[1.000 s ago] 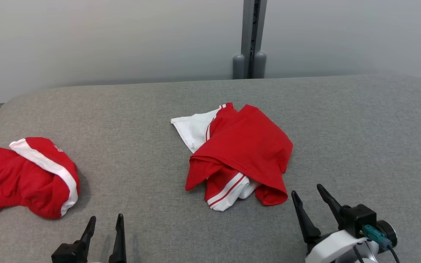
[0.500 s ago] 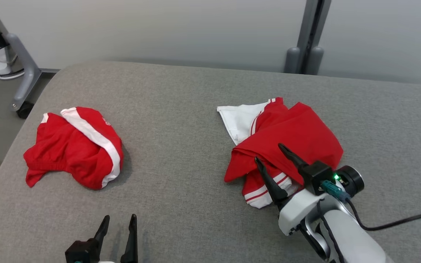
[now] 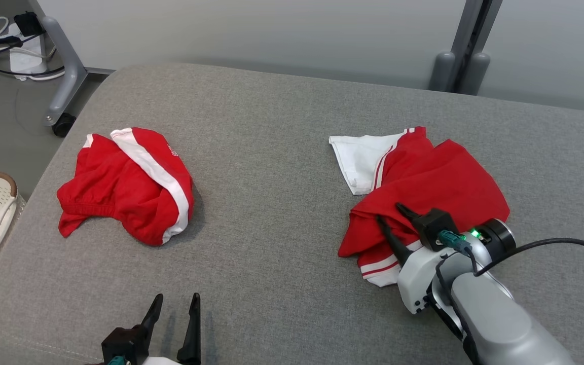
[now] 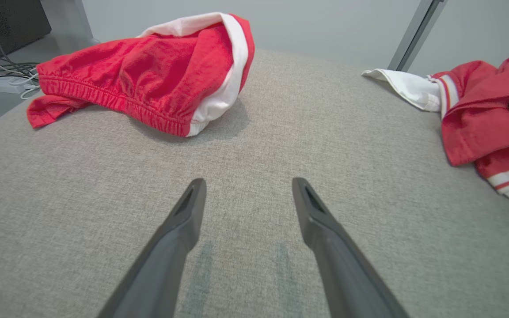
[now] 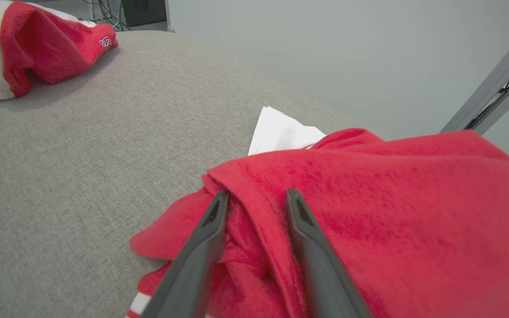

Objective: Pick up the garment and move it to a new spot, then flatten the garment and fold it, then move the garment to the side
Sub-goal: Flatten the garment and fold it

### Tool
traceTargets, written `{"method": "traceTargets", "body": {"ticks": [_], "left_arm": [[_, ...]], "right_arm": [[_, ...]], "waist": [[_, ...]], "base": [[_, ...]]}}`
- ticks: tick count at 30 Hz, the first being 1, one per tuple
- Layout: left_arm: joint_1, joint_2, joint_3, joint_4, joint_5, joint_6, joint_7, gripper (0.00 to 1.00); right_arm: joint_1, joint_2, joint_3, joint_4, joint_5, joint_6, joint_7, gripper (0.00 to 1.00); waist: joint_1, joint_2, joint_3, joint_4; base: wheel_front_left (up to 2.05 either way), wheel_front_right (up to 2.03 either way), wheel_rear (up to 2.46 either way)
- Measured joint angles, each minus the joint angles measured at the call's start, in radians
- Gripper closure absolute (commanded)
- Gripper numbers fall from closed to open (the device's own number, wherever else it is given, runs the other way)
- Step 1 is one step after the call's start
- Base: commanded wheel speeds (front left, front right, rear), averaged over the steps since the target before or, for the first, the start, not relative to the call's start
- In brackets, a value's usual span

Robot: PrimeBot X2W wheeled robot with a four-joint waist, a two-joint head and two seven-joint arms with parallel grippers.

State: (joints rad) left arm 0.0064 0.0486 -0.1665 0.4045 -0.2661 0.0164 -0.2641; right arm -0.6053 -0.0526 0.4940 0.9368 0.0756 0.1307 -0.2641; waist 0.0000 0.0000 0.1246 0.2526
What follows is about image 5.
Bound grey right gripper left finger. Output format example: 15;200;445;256
141;191;230;318

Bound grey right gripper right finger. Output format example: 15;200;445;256
285;189;372;318

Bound red and white basketball jersey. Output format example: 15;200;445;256
126;106;509;318

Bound red shorts with white stripes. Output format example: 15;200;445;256
0;0;118;100

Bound grey fabric sofa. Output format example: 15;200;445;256
0;30;387;318

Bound dark equipment cabinet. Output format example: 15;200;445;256
121;0;175;34

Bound grey metal partition post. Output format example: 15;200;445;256
440;18;509;135

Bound black cable bundle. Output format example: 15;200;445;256
81;0;128;31

